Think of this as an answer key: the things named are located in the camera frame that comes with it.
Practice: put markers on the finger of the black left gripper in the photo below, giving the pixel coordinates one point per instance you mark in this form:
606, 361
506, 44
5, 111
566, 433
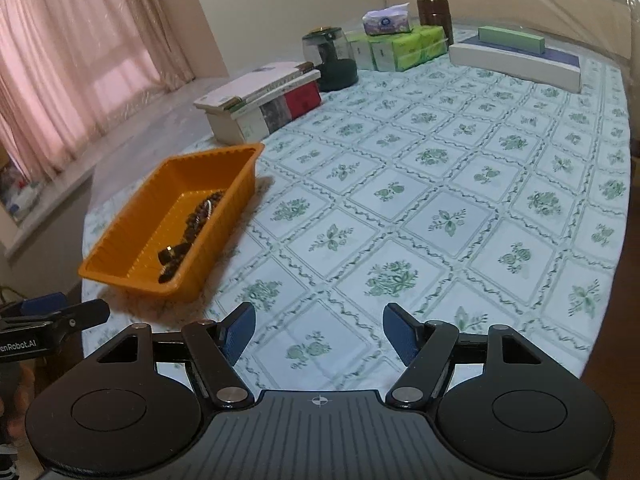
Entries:
42, 305
75, 318

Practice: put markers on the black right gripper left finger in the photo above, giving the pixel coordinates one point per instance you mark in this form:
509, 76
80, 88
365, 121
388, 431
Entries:
215, 347

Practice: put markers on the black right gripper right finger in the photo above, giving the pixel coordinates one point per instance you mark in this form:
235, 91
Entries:
425, 349

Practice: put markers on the orange plastic tray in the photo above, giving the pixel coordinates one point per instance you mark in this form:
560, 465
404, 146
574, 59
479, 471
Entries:
125, 256

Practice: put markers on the black wrist watch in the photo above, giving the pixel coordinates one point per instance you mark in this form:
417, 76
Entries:
170, 259

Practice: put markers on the green floral bed sheet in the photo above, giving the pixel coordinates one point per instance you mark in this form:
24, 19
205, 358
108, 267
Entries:
464, 195

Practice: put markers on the stack of books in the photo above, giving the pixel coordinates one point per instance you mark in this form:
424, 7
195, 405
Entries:
249, 108

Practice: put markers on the pink curtain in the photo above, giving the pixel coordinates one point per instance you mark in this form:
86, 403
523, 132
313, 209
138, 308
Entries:
73, 70

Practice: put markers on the green tissue pack bundle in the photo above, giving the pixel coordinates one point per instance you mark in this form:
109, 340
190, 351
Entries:
398, 52

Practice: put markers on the long white flat box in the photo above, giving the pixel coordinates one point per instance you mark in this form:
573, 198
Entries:
554, 67

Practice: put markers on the glass jar dark green base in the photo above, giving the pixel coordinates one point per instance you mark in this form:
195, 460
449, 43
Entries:
329, 50

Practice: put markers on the long green box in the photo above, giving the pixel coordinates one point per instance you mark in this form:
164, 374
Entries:
510, 39

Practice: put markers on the purple white tissue pack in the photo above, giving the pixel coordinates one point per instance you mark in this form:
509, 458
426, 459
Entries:
392, 20

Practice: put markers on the dark brown box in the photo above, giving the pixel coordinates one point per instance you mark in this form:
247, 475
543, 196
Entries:
436, 13

